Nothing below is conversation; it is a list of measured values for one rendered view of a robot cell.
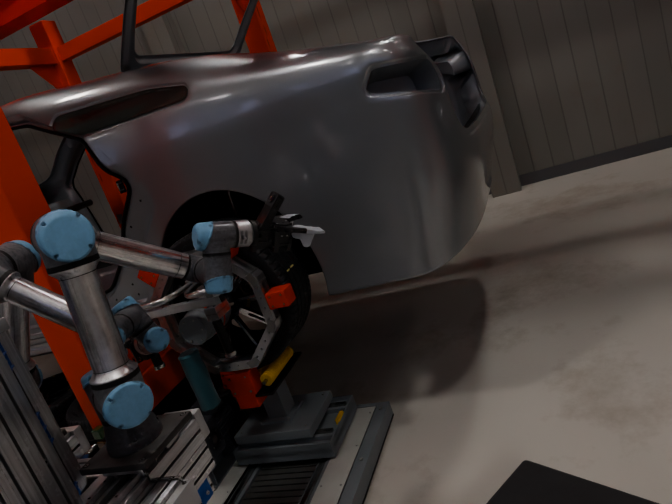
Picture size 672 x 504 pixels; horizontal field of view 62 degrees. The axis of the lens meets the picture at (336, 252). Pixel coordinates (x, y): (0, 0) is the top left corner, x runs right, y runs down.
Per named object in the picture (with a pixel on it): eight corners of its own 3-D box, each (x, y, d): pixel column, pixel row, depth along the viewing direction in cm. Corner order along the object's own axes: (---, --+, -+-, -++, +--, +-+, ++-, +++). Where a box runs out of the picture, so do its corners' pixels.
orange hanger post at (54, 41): (165, 268, 557) (55, 19, 497) (154, 276, 540) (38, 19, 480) (151, 272, 564) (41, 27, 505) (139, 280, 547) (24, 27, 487)
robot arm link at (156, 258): (19, 252, 140) (201, 291, 167) (24, 253, 131) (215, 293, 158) (32, 207, 141) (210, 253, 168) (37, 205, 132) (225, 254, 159)
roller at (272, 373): (297, 352, 257) (293, 341, 256) (272, 388, 231) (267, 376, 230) (286, 354, 259) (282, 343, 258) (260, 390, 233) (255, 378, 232)
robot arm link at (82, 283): (146, 403, 147) (74, 204, 137) (164, 418, 135) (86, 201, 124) (101, 425, 141) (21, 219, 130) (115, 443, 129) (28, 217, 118)
